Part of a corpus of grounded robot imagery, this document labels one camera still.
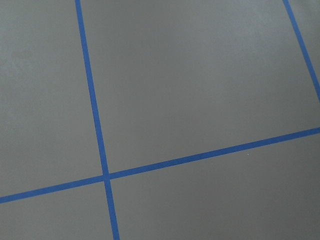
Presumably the brown paper table cover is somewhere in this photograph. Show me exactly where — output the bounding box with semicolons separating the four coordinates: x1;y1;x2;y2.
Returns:
0;0;320;240

